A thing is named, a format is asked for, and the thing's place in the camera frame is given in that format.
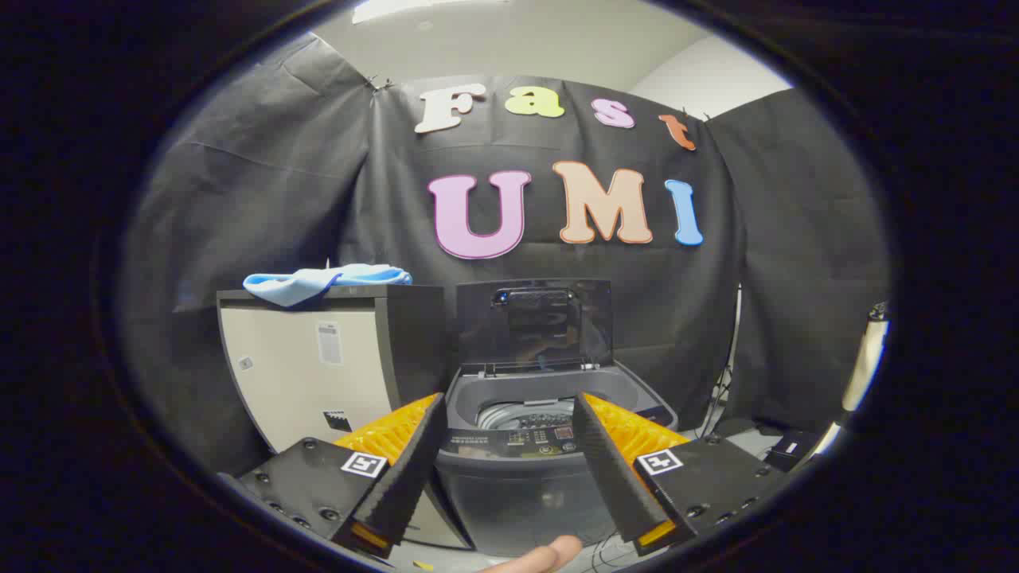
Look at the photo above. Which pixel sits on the grey cabinet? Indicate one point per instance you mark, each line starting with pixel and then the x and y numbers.
pixel 286 374

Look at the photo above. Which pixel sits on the dark washing machine lid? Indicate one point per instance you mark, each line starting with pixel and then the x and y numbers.
pixel 478 326

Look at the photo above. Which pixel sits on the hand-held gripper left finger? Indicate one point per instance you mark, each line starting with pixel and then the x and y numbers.
pixel 414 465

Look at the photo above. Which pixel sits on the white pole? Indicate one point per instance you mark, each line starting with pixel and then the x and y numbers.
pixel 864 374

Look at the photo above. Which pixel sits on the grey washing machine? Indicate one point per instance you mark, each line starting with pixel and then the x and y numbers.
pixel 509 493

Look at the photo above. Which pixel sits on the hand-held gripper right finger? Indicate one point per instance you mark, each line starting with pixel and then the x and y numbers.
pixel 609 469

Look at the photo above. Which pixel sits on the black backdrop cloth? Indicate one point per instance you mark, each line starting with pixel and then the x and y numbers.
pixel 318 199

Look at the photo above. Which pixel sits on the small black box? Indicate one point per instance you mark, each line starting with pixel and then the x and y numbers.
pixel 790 447

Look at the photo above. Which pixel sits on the light blue shirt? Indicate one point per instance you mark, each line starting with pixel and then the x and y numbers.
pixel 302 285

